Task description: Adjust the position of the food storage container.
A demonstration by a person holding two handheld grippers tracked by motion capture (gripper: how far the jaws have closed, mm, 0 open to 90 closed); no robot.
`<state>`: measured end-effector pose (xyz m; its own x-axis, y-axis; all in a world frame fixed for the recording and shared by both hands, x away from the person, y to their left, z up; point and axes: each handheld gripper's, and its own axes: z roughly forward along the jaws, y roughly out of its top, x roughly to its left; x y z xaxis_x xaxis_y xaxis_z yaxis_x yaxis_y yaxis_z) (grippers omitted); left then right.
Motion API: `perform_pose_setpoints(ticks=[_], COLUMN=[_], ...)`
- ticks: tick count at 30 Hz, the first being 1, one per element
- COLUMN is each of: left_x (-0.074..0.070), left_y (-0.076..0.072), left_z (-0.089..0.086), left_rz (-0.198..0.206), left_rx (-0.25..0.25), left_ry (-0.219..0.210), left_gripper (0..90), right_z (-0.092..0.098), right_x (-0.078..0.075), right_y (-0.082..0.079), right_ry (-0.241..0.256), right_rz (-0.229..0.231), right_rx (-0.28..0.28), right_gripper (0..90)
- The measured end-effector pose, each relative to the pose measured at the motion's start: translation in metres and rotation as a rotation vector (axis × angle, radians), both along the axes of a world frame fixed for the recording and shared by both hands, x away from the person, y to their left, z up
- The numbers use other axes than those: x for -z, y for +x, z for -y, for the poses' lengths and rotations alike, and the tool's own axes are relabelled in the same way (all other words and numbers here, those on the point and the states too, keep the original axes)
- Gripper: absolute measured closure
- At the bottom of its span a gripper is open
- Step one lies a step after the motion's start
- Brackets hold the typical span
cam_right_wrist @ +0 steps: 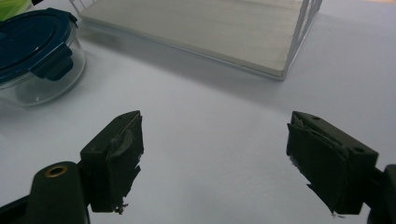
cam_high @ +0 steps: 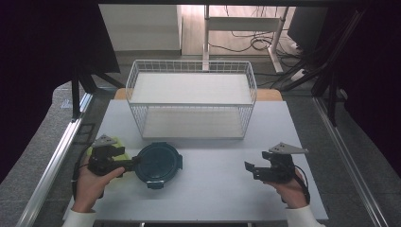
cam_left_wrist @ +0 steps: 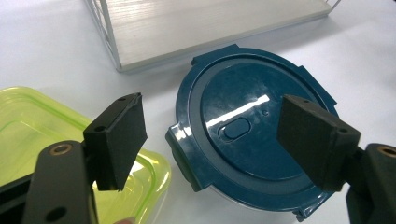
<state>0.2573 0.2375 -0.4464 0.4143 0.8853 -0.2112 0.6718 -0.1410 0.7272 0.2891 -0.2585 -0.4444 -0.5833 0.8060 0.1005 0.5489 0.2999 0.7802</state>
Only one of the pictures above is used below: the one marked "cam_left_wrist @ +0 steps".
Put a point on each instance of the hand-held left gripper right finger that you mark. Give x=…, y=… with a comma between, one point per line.
x=314, y=140

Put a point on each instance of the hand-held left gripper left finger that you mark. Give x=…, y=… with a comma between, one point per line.
x=115, y=146

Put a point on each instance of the green transparent rectangular container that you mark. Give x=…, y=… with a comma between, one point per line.
x=28, y=124

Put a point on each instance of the round dark blue lidded container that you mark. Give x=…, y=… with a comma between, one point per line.
x=246, y=155

